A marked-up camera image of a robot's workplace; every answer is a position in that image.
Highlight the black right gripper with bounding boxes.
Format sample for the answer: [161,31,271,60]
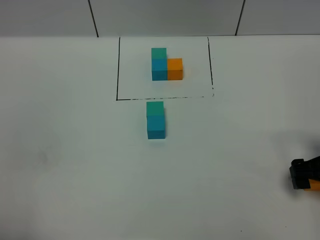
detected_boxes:
[289,156,320,190]

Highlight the template orange cube block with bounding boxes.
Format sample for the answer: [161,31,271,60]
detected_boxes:
[167,58,184,81]

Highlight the template blue cube block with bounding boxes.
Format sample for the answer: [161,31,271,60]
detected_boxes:
[151,58,168,81]

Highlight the template green cube block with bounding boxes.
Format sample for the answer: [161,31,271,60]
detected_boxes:
[151,47,167,60]

